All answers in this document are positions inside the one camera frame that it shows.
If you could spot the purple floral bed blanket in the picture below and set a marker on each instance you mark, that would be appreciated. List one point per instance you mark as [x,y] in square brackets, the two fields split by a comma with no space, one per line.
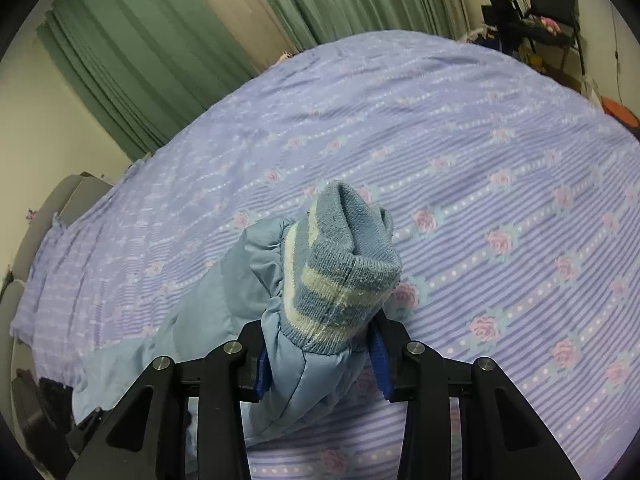
[450,160]

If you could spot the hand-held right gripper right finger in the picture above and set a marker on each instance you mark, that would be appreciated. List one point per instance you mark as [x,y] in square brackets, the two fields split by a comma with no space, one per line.
[381,367]

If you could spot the white plastic bag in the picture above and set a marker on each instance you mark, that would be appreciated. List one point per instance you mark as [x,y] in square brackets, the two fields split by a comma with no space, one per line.
[591,90]

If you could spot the orange round object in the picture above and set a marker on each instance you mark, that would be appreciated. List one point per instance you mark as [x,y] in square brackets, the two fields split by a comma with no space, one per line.
[621,111]

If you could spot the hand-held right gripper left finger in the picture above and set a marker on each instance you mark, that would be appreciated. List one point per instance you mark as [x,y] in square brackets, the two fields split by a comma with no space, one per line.
[263,371]

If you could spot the grey padded headboard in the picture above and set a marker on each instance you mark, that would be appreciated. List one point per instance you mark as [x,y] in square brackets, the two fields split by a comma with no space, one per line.
[45,230]

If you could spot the light blue puffer jacket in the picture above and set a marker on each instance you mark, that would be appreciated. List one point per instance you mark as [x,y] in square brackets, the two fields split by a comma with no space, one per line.
[305,280]

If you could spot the black folding chair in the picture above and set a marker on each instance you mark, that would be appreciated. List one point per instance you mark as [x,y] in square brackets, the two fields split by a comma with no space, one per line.
[555,10]

